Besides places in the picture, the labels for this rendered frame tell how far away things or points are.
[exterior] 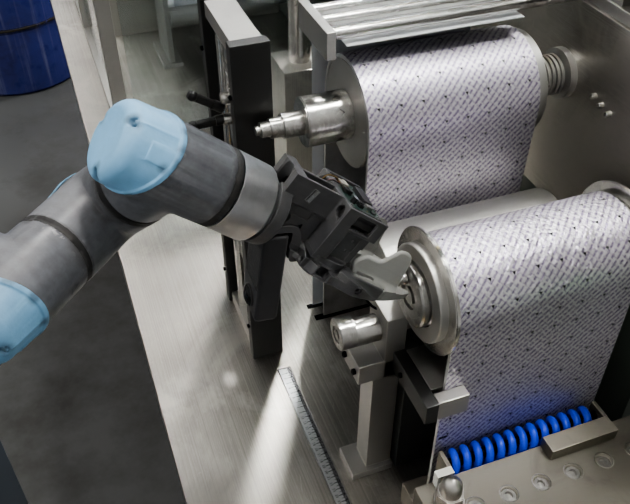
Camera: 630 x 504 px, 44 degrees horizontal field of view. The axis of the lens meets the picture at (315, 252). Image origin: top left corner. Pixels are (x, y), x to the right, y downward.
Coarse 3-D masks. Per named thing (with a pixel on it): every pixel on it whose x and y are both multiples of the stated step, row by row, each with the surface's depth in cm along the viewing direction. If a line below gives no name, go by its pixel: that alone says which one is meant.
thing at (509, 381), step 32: (576, 320) 89; (608, 320) 91; (480, 352) 86; (512, 352) 88; (544, 352) 91; (576, 352) 93; (608, 352) 96; (448, 384) 88; (480, 384) 90; (512, 384) 92; (544, 384) 95; (576, 384) 98; (448, 416) 92; (480, 416) 94; (512, 416) 97; (544, 416) 100; (448, 448) 97
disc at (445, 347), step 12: (408, 228) 86; (420, 228) 83; (408, 240) 87; (420, 240) 84; (432, 240) 81; (432, 252) 81; (444, 264) 79; (444, 276) 80; (456, 288) 79; (456, 300) 79; (456, 312) 79; (456, 324) 80; (456, 336) 81; (432, 348) 87; (444, 348) 84
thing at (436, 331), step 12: (624, 204) 88; (408, 252) 85; (420, 252) 82; (420, 264) 83; (432, 264) 81; (432, 276) 80; (432, 288) 81; (444, 288) 80; (432, 300) 82; (444, 300) 80; (444, 312) 81; (432, 324) 83; (444, 324) 81; (420, 336) 87; (432, 336) 84; (444, 336) 83
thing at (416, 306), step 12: (408, 276) 84; (420, 276) 82; (408, 288) 85; (420, 288) 82; (408, 300) 86; (420, 300) 82; (408, 312) 86; (420, 312) 83; (432, 312) 83; (420, 324) 84
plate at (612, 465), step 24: (624, 432) 98; (528, 456) 95; (576, 456) 95; (600, 456) 96; (624, 456) 95; (480, 480) 93; (504, 480) 93; (528, 480) 93; (552, 480) 93; (576, 480) 93; (600, 480) 93; (624, 480) 93
